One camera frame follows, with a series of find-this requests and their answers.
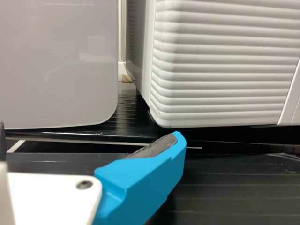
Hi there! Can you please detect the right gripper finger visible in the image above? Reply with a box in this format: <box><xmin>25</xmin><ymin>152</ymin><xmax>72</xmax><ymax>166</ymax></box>
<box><xmin>92</xmin><ymin>130</ymin><xmax>188</xmax><ymax>225</ymax></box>

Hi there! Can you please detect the black platform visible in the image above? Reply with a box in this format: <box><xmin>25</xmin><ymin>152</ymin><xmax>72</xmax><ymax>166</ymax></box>
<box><xmin>0</xmin><ymin>151</ymin><xmax>300</xmax><ymax>225</ymax></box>
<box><xmin>4</xmin><ymin>88</ymin><xmax>300</xmax><ymax>155</ymax></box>

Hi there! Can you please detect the incubator door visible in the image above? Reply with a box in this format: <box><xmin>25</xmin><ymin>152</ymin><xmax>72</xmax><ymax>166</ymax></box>
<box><xmin>149</xmin><ymin>0</ymin><xmax>300</xmax><ymax>129</ymax></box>

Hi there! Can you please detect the white box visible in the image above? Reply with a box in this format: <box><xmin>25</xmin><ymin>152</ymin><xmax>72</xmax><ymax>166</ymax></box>
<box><xmin>0</xmin><ymin>0</ymin><xmax>120</xmax><ymax>131</ymax></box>

